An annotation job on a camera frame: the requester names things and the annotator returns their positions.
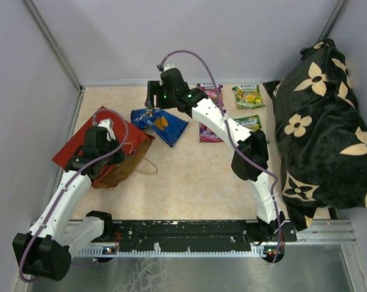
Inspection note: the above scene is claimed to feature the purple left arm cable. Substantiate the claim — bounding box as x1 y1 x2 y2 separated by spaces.
18 109 130 283

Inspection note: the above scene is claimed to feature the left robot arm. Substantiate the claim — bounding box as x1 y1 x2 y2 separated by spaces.
12 119 125 283

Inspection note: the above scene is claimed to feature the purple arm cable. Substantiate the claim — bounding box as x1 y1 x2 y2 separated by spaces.
18 109 130 283
157 50 286 264

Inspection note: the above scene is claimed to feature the red paper bag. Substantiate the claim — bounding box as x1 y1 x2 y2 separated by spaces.
52 118 155 189

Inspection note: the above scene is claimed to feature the black floral blanket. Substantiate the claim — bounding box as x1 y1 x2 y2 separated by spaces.
264 38 367 231

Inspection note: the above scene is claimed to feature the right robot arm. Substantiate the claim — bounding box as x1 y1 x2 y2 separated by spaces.
145 64 285 237

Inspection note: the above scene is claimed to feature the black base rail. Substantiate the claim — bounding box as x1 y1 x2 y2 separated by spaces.
79 218 296 253

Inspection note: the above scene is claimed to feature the blue snack packet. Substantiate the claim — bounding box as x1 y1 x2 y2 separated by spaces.
131 108 188 147

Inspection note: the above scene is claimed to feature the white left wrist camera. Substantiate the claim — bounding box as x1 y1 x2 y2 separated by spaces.
93 119 116 141

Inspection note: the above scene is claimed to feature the purple berries candy packet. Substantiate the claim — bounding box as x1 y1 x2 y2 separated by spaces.
197 83 223 105
199 123 223 143

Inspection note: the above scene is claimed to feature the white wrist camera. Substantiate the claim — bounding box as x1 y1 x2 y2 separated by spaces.
93 119 116 141
157 63 175 72

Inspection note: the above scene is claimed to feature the green snack packet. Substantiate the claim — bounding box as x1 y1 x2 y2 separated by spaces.
232 85 265 110

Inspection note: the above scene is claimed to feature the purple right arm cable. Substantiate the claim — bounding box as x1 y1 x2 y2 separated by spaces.
157 50 286 264

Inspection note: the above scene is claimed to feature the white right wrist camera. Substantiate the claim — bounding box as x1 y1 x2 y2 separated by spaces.
157 63 175 72

